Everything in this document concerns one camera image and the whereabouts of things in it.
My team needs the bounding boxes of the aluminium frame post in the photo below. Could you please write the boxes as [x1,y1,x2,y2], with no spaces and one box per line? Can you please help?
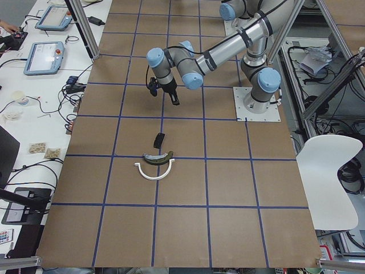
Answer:
[65,0,100,60]

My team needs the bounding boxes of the white plastic chair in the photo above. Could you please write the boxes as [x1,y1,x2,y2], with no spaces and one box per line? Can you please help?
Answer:
[296,135,363,231]

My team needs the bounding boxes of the blue teach pendant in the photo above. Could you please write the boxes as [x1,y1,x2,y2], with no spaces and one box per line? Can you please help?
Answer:
[23,41,64,76]
[35,6,72,31]

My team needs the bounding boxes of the dark green curved brake shoe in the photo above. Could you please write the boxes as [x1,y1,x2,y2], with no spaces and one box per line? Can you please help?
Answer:
[143,151,173,166]

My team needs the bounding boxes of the small black flat plate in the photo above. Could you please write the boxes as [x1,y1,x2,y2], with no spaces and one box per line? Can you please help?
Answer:
[153,132,165,149]

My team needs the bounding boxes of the blue teach pendant far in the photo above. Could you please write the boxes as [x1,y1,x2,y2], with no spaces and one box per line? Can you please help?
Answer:
[35,6,72,31]

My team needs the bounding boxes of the white curved plastic bracket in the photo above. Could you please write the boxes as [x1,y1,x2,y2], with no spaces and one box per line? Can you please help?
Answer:
[133,158,176,181]

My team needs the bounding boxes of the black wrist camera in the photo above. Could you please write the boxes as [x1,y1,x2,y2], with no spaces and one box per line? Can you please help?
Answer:
[147,77,159,97]

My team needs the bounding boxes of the black power adapter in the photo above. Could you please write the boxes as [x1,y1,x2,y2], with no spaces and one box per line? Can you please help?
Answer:
[88,16,105,26]

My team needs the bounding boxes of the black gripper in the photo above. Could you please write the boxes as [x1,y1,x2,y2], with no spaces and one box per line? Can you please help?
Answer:
[158,76,180,105]

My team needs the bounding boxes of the blue teach pendant near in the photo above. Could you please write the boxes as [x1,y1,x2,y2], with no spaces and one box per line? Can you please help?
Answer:
[23,41,64,76]

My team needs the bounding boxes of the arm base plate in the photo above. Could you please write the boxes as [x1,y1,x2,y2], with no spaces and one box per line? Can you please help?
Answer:
[233,87,281,123]

